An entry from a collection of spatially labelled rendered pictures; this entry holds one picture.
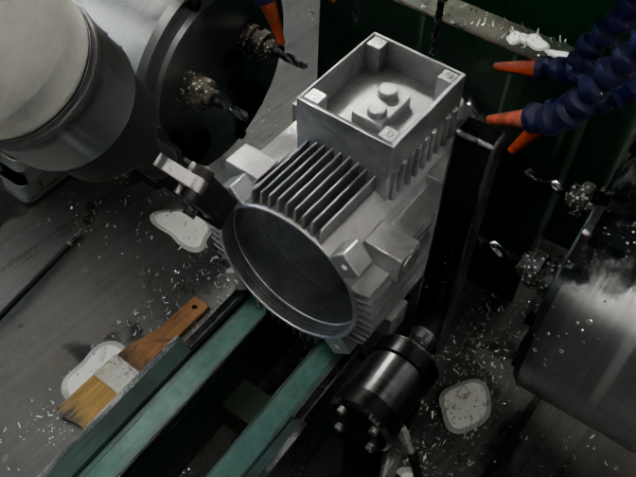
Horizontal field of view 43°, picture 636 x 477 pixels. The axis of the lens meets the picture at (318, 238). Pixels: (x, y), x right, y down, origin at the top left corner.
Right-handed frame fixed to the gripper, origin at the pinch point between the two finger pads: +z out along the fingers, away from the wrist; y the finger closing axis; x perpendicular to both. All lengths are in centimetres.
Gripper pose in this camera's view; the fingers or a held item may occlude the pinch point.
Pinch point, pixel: (206, 201)
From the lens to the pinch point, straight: 67.5
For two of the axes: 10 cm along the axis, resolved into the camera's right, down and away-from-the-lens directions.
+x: -5.2, 8.5, -0.7
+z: 2.6, 2.4, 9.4
